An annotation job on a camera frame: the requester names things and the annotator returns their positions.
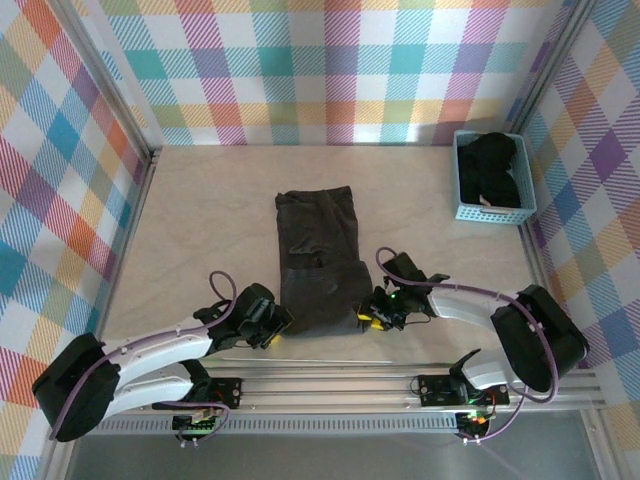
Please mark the dark grey t-shirt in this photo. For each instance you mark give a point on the dark grey t-shirt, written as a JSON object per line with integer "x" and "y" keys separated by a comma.
{"x": 315, "y": 240}

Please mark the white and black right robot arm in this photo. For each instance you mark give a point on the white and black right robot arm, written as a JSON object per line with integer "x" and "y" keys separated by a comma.
{"x": 460, "y": 310}

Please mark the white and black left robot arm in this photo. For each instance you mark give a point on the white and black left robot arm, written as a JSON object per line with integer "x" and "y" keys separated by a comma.
{"x": 150, "y": 350}

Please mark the white garment label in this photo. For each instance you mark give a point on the white garment label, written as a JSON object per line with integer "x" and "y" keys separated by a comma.
{"x": 484, "y": 201}

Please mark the grey metal panel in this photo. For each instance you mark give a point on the grey metal panel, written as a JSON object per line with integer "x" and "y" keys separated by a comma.
{"x": 325, "y": 457}

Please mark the black t-shirt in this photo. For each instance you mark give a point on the black t-shirt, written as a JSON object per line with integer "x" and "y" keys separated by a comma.
{"x": 487, "y": 165}

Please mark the light blue plastic basket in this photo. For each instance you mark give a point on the light blue plastic basket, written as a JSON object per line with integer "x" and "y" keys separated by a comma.
{"x": 526, "y": 180}

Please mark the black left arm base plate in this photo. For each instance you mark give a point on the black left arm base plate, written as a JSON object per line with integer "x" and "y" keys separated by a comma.
{"x": 230, "y": 390}

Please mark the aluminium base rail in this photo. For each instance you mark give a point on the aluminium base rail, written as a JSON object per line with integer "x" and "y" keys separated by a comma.
{"x": 325, "y": 390}

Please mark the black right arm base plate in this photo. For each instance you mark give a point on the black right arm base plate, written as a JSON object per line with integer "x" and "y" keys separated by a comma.
{"x": 435, "y": 390}

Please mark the aluminium side rail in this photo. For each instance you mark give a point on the aluminium side rail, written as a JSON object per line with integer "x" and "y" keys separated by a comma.
{"x": 129, "y": 235}
{"x": 534, "y": 255}

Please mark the aluminium corner post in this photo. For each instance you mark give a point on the aluminium corner post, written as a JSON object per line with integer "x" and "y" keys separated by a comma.
{"x": 552, "y": 65}
{"x": 107, "y": 85}

